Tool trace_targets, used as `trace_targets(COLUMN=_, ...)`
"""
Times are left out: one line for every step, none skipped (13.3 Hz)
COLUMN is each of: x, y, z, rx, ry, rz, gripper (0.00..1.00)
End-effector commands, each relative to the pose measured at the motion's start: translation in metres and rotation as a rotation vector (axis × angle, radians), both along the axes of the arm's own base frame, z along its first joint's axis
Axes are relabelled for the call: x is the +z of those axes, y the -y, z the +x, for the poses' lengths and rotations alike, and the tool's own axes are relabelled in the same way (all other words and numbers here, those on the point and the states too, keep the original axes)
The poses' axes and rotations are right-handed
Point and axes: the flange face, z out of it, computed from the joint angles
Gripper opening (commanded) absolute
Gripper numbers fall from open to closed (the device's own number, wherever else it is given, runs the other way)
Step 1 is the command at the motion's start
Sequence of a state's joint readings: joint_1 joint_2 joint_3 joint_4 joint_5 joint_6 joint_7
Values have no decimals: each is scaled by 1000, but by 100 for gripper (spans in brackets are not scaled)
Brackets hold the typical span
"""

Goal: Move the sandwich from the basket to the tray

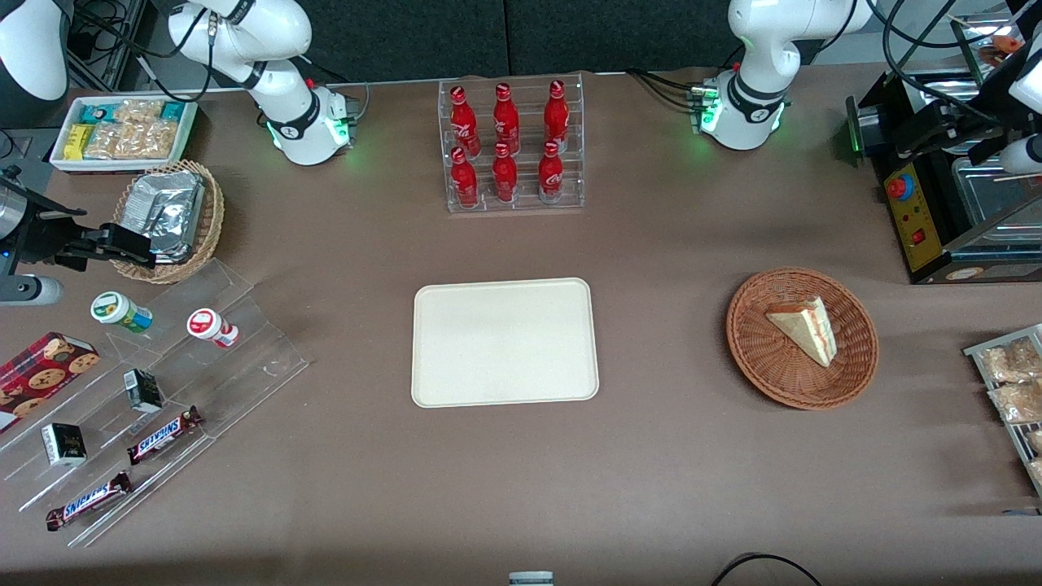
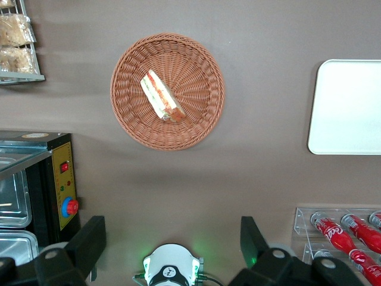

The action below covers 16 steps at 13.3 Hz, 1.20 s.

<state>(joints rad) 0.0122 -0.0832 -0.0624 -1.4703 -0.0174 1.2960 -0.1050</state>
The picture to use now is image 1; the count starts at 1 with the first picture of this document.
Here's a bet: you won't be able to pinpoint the green lid cup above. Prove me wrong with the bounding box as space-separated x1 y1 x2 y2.
90 291 154 335

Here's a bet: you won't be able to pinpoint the steel food pan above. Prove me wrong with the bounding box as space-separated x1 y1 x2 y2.
951 155 1042 230

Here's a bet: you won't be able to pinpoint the grey wire rack tray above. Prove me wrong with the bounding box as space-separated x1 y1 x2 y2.
964 324 1042 499

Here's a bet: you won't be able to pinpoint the clear acrylic stepped display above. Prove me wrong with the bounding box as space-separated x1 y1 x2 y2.
0 259 311 549

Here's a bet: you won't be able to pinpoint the clear acrylic bottle rack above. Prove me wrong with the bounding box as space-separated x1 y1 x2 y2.
438 72 586 215

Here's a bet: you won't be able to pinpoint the triangle sandwich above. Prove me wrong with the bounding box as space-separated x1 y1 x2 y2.
765 296 838 369

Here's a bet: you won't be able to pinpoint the white snack tray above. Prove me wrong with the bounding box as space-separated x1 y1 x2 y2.
50 95 199 174

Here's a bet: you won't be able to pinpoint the brown wicker basket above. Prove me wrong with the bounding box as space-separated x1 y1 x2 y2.
726 268 880 410

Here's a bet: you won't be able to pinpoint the black cable loop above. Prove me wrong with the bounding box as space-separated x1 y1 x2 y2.
710 553 824 586

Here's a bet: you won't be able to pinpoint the clear bag of nuts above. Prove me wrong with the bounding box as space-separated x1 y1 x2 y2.
114 99 165 125
116 120 179 160
84 122 123 160

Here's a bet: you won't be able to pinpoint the light wicker basket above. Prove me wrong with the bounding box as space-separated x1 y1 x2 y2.
112 160 225 285

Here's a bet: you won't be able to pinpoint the skewered fried food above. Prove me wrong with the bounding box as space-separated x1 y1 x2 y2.
948 15 1028 68

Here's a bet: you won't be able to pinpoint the red plaid cookie box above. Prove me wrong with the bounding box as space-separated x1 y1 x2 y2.
0 332 101 434

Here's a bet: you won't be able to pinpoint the black hot food display case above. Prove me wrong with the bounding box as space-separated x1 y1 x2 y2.
845 12 1042 285

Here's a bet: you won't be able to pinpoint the silver foil pack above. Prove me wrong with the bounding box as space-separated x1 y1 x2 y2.
120 170 205 264

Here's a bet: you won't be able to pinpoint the cream plastic tray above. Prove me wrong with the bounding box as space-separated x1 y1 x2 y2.
411 278 601 409

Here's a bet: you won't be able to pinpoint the black cables at left arm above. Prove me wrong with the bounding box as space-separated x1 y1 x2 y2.
625 0 1010 125

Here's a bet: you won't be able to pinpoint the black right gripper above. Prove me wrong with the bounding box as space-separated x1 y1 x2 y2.
0 167 157 273

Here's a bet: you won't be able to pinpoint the Snickers chocolate bar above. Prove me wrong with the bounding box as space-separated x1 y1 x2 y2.
46 472 134 531
127 406 204 466

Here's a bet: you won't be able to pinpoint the red lid cup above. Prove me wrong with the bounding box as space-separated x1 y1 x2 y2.
186 308 240 349

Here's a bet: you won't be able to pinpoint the red cola bottle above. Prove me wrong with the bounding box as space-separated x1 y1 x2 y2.
493 83 521 153
493 142 519 203
450 85 479 157
450 146 479 209
544 80 570 149
538 141 565 203

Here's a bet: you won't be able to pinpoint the black cables behind right arm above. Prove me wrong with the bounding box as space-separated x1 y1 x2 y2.
67 0 214 92

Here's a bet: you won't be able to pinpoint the clear bag of pastry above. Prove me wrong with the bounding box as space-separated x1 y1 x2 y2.
988 380 1042 425
979 337 1042 384

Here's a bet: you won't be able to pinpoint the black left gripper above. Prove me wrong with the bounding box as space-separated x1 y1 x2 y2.
895 75 1020 159

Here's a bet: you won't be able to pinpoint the small black carton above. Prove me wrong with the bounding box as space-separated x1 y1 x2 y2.
42 423 88 468
123 369 164 413

